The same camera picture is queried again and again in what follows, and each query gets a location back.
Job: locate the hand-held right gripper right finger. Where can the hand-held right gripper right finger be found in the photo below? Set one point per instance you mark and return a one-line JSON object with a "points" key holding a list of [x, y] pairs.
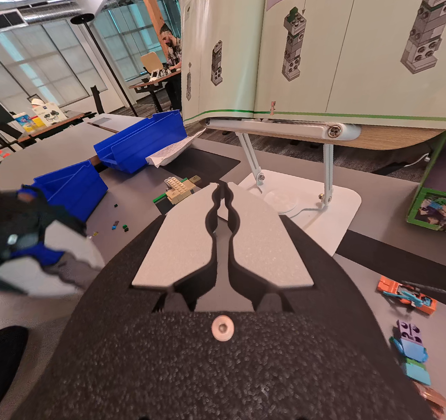
{"points": [[271, 249]]}

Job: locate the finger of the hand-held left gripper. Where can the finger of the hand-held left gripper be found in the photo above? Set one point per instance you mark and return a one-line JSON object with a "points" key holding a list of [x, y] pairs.
{"points": [[73, 242], [24, 277]]}

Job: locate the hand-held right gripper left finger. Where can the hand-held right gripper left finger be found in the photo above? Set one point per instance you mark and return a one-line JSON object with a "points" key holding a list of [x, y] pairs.
{"points": [[174, 249]]}

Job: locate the instruction booklet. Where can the instruction booklet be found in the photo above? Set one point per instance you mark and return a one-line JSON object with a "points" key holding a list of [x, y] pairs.
{"points": [[226, 61]]}

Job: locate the grey desk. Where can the grey desk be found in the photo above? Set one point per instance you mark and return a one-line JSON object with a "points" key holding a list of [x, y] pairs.
{"points": [[132, 197]]}

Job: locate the white book stand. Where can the white book stand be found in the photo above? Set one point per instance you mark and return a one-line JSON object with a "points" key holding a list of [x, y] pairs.
{"points": [[313, 225]]}

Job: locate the group of tiny loose pieces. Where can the group of tiny loose pieces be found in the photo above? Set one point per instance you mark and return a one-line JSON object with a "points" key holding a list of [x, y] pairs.
{"points": [[124, 225]]}

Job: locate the blue plastic storage bin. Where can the blue plastic storage bin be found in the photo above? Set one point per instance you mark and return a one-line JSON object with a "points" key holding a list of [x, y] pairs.
{"points": [[76, 186], [139, 145]]}

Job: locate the toy brick building model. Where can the toy brick building model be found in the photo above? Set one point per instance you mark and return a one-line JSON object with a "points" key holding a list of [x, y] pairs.
{"points": [[176, 186]]}

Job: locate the white crumpled paper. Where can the white crumpled paper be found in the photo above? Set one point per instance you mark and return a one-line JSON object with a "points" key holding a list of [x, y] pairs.
{"points": [[170, 152]]}

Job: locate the brown side table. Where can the brown side table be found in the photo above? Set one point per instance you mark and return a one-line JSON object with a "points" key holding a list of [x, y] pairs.
{"points": [[62, 120]]}

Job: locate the white printed box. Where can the white printed box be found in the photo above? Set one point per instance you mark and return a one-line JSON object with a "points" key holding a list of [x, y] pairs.
{"points": [[50, 113]]}

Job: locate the orange blue toy figure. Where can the orange blue toy figure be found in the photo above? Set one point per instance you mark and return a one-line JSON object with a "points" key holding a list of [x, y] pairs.
{"points": [[386, 284]]}

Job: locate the large glass window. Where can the large glass window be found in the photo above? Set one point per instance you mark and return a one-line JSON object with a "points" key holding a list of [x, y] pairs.
{"points": [[52, 61]]}

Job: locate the green toy set box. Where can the green toy set box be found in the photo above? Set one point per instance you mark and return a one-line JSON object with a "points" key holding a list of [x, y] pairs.
{"points": [[428, 211]]}

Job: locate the brown office table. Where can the brown office table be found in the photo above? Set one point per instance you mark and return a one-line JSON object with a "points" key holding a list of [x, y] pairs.
{"points": [[153, 83]]}

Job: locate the purple headed blue toy figure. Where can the purple headed blue toy figure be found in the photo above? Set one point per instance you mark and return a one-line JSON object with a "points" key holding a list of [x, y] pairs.
{"points": [[411, 350]]}

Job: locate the light wooden chair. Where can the light wooden chair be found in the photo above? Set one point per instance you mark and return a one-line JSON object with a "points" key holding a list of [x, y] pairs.
{"points": [[151, 61]]}

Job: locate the black floor lamp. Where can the black floor lamp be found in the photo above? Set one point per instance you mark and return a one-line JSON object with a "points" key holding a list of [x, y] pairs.
{"points": [[82, 18]]}

